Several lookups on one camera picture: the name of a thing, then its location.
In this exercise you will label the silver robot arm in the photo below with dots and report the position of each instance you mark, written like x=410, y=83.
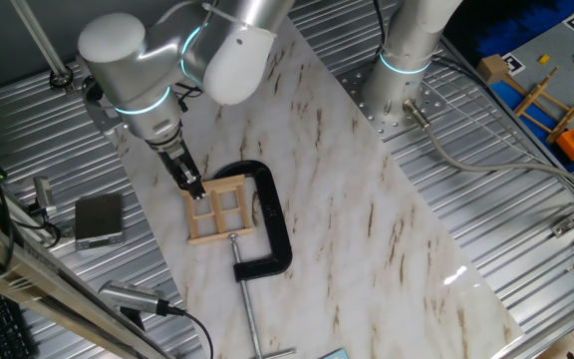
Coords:
x=132, y=75

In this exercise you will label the white marble pattern board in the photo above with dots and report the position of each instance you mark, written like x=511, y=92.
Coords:
x=342, y=249

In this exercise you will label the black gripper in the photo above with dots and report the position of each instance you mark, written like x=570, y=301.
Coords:
x=180, y=167

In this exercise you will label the blue base sheet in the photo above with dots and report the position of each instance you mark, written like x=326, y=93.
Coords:
x=503, y=95

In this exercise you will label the small silver depth camera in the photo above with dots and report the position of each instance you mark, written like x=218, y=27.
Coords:
x=44, y=194

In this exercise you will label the miniature wooden rack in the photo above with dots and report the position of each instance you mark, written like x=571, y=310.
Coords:
x=527, y=101

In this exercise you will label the black camera stand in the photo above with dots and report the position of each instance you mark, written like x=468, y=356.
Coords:
x=132, y=319

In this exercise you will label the large silver depth camera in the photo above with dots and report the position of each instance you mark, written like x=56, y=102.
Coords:
x=127, y=295

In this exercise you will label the blue foam sheet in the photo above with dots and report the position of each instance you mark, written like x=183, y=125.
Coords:
x=526, y=25

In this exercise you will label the miniature wooden sliding window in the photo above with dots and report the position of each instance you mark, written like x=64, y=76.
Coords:
x=227, y=235

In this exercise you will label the black C-clamp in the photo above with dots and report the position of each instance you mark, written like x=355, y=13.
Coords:
x=272, y=199

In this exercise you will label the grey brick baseplate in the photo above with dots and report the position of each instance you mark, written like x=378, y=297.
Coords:
x=561, y=55

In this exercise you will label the small metal corner bracket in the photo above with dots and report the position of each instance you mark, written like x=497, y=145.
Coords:
x=563, y=228

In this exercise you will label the tan cardboard cube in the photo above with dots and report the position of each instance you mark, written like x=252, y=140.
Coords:
x=491, y=70

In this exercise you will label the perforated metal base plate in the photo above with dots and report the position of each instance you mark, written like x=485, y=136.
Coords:
x=391, y=127

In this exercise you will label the silver digital scale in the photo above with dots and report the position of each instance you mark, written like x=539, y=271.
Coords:
x=98, y=217

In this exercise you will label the yellow toy brick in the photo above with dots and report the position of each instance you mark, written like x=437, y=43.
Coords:
x=544, y=59

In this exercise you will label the aluminium frame bar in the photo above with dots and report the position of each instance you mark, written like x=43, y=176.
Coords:
x=43, y=279

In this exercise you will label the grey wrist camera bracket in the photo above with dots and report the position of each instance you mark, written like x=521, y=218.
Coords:
x=100, y=117

